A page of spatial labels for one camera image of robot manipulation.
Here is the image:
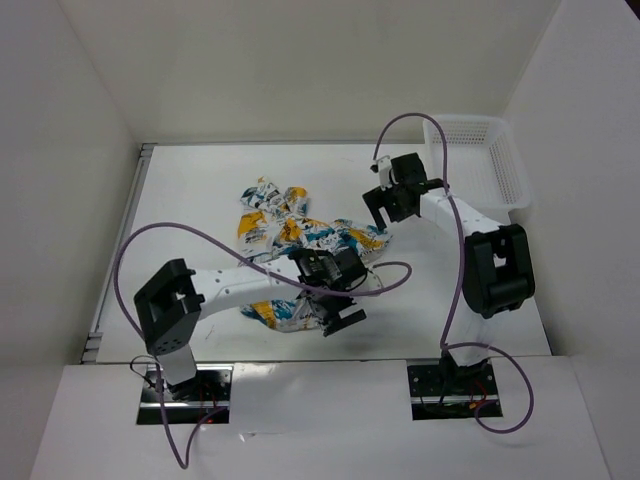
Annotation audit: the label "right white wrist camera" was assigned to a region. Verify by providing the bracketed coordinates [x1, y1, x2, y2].
[370, 155, 395, 190]

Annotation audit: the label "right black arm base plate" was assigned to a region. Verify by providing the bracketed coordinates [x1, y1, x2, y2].
[407, 356, 503, 421]

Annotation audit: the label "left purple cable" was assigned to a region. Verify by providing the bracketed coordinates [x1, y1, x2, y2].
[112, 222, 414, 470]

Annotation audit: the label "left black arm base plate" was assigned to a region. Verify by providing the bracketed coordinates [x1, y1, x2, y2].
[136, 364, 233, 426]

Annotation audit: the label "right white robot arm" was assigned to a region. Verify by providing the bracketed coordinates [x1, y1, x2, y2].
[363, 153, 535, 393]

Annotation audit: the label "white perforated plastic basket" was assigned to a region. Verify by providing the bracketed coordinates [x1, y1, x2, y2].
[423, 115, 532, 212]

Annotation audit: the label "patterned white teal yellow shorts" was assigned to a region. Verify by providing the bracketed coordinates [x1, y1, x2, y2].
[237, 177, 392, 333]

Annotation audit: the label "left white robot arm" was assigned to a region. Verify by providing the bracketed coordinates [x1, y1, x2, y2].
[134, 249, 368, 401]

